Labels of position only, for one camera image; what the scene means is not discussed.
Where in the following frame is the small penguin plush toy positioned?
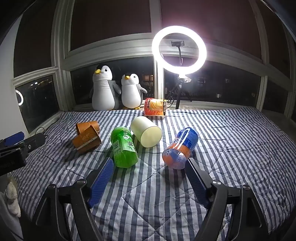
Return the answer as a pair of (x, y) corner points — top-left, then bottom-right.
(121, 74), (148, 110)

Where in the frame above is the brown paper cup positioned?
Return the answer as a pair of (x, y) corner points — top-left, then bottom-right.
(76, 120), (100, 135)
(72, 126), (102, 154)

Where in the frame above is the large penguin plush toy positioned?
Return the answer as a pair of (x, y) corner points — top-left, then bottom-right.
(90, 64), (122, 110)

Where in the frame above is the orange snack bag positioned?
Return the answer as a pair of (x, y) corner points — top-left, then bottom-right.
(143, 98), (167, 117)

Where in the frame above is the white window frame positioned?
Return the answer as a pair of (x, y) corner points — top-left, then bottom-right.
(13, 0), (296, 133)

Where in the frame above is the white ring light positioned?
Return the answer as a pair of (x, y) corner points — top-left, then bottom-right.
(151, 25), (207, 76)

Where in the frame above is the black tripod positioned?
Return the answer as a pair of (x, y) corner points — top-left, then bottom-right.
(165, 74), (192, 109)

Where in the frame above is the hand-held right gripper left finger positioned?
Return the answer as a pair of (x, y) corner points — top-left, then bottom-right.
(32, 157), (115, 241)

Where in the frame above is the white cup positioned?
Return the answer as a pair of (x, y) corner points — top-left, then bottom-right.
(130, 116), (162, 148)

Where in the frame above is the black power cable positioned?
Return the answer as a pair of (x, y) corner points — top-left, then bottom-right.
(30, 126), (48, 138)

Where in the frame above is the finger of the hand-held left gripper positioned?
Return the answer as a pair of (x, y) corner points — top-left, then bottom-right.
(0, 131), (25, 149)
(0, 133), (47, 156)

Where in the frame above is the black phone holder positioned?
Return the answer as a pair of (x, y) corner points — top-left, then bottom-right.
(171, 40), (185, 70)

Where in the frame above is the blue white striped blanket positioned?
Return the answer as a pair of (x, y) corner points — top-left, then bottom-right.
(9, 107), (296, 241)

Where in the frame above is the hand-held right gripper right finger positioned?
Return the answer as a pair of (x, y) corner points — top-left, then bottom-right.
(185, 157), (270, 241)

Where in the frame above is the white fluffy cloth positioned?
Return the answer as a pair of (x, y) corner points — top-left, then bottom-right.
(5, 177), (22, 217)

